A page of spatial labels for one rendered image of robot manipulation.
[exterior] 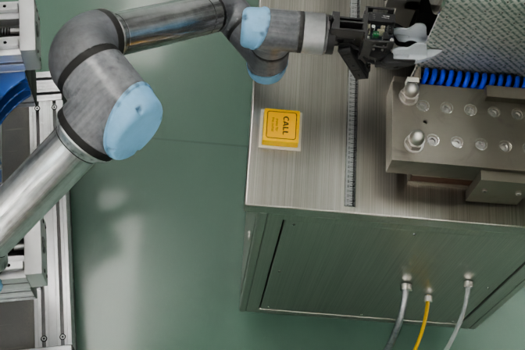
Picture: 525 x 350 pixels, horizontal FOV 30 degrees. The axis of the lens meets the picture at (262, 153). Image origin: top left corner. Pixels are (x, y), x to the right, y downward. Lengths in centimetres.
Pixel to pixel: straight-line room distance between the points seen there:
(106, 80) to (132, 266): 128
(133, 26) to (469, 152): 64
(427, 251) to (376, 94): 35
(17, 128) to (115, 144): 120
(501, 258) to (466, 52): 51
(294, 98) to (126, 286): 98
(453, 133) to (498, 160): 9
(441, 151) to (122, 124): 61
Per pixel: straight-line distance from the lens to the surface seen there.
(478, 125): 185
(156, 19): 172
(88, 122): 154
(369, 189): 189
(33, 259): 197
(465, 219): 191
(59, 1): 313
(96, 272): 275
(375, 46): 175
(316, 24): 174
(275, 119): 189
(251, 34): 174
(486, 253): 209
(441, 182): 191
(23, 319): 253
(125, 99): 152
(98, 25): 161
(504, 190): 186
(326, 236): 201
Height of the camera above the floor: 263
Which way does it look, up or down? 66 degrees down
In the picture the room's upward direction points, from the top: 10 degrees clockwise
